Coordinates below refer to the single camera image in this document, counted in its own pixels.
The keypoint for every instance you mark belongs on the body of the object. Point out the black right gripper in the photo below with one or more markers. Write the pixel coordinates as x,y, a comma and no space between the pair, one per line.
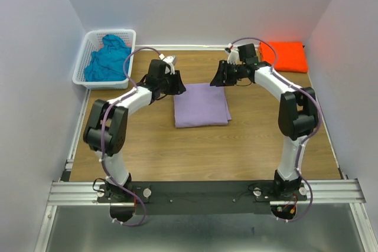
220,79

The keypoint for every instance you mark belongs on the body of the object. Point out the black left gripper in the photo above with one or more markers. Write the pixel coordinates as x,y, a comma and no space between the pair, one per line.
178,87

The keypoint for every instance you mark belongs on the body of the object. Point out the purple t shirt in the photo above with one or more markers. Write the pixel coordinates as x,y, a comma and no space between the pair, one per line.
201,105

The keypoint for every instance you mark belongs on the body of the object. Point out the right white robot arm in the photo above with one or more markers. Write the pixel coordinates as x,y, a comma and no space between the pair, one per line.
298,116

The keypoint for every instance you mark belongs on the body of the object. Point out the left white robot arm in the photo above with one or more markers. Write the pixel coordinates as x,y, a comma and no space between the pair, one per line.
105,131

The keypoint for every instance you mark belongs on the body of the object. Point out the teal t shirt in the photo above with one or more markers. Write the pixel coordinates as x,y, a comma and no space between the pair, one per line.
106,64

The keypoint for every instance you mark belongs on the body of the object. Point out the folded orange t shirt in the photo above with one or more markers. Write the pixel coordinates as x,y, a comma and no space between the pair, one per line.
291,56

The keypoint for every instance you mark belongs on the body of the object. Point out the white plastic laundry basket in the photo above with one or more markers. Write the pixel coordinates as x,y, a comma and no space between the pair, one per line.
93,42

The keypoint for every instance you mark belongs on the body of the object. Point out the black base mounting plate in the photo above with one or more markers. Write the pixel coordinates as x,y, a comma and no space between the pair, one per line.
201,198

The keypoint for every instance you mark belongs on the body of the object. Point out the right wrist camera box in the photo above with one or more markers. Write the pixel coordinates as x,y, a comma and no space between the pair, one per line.
232,55

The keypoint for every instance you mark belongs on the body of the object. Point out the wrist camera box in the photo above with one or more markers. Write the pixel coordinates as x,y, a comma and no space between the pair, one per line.
232,55
170,62

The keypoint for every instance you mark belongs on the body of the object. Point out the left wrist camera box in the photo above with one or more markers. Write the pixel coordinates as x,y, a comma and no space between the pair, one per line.
170,62

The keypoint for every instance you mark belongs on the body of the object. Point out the aluminium rail frame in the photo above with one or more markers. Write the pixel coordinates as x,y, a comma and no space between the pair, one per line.
333,218

